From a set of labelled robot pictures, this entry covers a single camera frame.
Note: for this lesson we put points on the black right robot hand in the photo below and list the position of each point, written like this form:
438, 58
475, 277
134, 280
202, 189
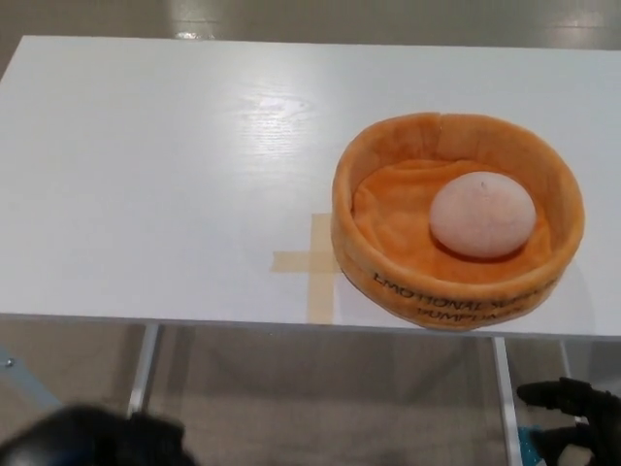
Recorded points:
572, 400

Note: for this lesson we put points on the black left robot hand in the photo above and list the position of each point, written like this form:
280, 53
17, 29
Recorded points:
92, 437

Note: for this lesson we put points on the pink round plush toy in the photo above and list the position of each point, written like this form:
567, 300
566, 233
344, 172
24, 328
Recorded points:
482, 214

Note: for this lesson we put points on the orange plush basket plate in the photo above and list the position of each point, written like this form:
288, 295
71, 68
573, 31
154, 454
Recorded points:
388, 218

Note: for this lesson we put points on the teal patterned object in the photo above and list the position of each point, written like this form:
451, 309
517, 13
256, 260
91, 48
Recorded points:
526, 446

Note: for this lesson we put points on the white table leg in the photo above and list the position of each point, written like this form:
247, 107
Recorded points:
140, 369
507, 393

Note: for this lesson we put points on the beige tape cross marker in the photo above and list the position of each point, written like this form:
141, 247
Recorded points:
315, 272

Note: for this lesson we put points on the light blue frame piece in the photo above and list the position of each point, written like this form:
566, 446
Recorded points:
24, 383

